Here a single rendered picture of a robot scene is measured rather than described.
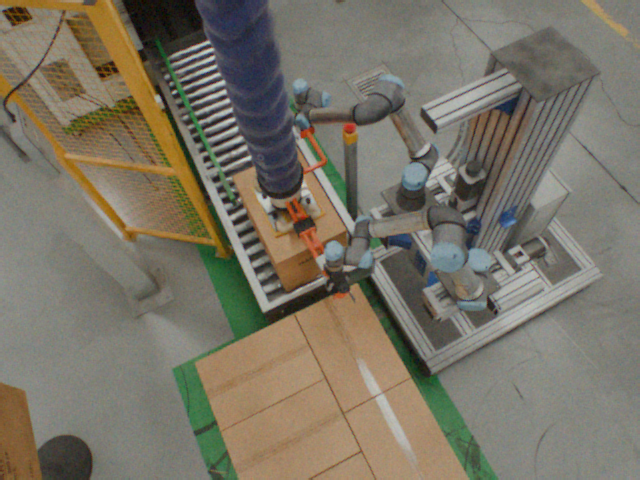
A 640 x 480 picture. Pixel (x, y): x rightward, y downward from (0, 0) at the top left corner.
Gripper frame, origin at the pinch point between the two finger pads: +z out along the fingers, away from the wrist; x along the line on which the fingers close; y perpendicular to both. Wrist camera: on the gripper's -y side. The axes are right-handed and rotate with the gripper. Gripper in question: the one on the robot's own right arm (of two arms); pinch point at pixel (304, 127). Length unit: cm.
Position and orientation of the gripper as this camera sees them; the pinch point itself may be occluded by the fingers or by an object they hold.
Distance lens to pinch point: 285.6
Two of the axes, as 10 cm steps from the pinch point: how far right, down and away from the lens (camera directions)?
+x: 8.9, -4.2, 1.5
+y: 4.4, 7.9, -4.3
